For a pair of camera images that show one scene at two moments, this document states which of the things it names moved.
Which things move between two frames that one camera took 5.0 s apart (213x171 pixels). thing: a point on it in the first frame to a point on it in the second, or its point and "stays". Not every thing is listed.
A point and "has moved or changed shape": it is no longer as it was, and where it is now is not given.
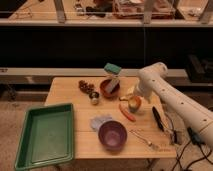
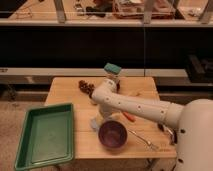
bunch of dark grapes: (85, 86) stays
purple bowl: (112, 135) stays
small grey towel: (95, 122) has moved or changed shape
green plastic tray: (47, 136) stays
